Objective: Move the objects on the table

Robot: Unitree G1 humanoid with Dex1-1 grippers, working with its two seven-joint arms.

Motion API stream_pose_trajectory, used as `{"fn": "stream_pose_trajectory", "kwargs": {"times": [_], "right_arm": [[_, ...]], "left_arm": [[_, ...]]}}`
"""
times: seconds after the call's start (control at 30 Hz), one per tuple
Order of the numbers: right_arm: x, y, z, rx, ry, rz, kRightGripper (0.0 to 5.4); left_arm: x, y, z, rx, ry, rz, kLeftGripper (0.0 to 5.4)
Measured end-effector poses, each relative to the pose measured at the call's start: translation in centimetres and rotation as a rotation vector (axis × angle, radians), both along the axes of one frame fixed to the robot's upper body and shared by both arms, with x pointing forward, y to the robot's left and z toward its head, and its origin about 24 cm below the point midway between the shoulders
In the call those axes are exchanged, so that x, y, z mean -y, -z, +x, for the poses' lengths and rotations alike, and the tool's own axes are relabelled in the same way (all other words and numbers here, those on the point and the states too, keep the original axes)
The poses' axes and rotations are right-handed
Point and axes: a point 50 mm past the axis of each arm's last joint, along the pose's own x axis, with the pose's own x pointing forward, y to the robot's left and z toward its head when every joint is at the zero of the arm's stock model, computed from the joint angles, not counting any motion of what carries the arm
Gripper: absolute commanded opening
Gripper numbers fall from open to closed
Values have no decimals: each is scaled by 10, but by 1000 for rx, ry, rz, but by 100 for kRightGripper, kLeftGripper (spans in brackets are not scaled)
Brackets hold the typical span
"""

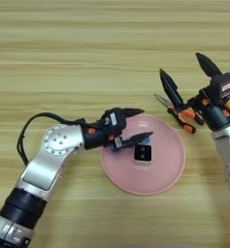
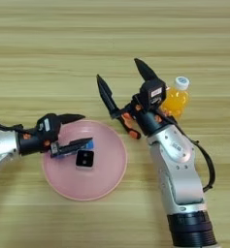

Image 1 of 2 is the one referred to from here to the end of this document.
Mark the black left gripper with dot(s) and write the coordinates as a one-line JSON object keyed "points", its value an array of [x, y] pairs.
{"points": [[95, 137]]}

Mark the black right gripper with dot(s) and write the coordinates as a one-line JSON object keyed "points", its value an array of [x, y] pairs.
{"points": [[218, 117]]}

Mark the orange black pliers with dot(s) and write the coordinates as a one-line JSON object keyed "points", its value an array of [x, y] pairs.
{"points": [[187, 126]]}

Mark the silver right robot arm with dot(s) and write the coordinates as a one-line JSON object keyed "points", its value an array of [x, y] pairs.
{"points": [[229, 155]]}

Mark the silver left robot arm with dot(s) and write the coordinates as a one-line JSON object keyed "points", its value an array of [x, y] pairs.
{"points": [[45, 164]]}

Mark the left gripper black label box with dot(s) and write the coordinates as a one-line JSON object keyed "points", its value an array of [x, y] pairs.
{"points": [[113, 120]]}

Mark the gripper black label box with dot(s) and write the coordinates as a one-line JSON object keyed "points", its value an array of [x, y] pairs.
{"points": [[223, 87], [113, 120]]}

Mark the small black square cube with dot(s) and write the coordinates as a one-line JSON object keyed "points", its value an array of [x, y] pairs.
{"points": [[142, 153]]}

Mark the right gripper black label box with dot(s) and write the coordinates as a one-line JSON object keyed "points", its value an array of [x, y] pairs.
{"points": [[223, 87]]}

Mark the pink round plate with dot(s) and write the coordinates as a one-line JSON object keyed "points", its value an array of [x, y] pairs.
{"points": [[158, 180]]}

